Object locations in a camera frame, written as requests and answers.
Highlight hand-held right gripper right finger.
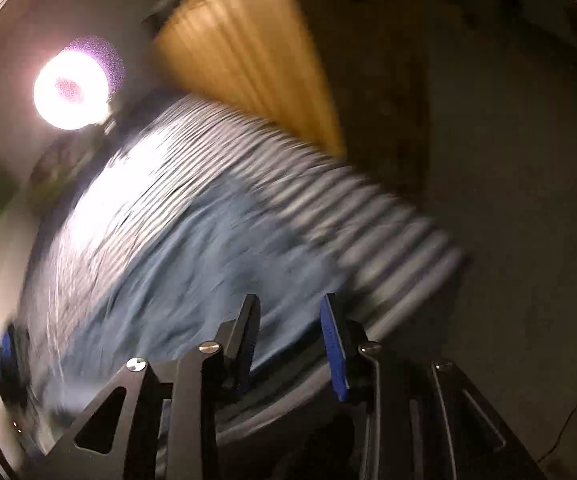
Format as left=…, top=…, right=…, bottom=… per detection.
left=319, top=294, right=544, bottom=480

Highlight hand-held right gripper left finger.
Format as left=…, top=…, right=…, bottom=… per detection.
left=43, top=294, right=262, bottom=480

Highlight light blue denim pants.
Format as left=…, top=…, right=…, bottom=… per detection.
left=28, top=180, right=354, bottom=411

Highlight grey striped bed sheet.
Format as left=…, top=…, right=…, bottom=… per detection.
left=18, top=92, right=469, bottom=456

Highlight ring light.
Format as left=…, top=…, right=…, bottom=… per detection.
left=32, top=35, right=125, bottom=131

